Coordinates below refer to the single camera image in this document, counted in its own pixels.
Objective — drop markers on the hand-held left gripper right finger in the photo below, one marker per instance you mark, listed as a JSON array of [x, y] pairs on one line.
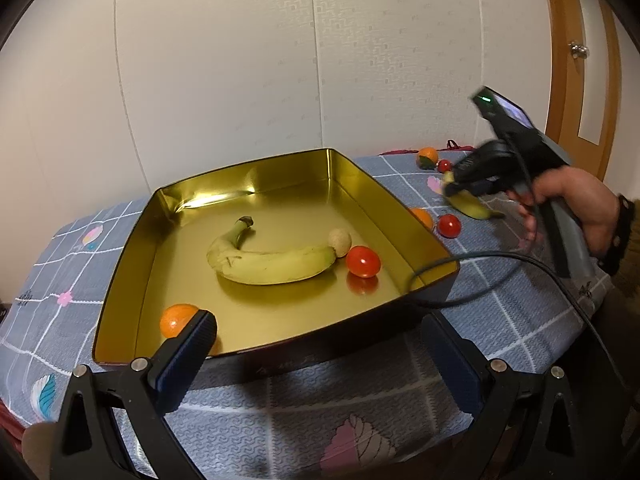
[[450, 362]]

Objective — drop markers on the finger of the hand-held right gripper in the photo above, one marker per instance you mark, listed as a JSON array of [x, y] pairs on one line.
[[470, 167], [465, 188]]

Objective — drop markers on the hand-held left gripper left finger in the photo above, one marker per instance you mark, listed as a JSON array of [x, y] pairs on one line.
[[182, 362]]

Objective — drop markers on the yellow banana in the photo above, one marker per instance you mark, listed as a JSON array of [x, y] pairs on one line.
[[270, 265], [472, 206]]

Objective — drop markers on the red tomato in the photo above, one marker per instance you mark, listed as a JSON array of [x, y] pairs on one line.
[[444, 165], [448, 225], [363, 261]]

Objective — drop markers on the plain orange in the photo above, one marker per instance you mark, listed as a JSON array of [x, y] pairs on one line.
[[424, 217], [176, 320]]

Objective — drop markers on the orange with green leaf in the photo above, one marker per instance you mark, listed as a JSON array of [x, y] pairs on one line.
[[428, 155]]

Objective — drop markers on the gold tin box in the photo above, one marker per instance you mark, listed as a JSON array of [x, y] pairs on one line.
[[150, 285]]

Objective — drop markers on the beige round fruit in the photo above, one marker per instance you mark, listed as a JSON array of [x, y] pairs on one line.
[[340, 241]]

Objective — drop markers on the person's right hand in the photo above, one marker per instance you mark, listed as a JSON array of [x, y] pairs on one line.
[[580, 195]]

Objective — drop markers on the wooden door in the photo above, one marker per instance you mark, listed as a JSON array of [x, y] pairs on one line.
[[557, 85]]

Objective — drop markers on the red cloth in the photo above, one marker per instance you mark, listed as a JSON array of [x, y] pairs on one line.
[[400, 151]]

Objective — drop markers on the grey checked printed blanket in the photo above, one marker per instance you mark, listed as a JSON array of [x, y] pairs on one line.
[[500, 310]]

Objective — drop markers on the metal door knob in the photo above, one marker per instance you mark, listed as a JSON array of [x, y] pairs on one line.
[[580, 50]]

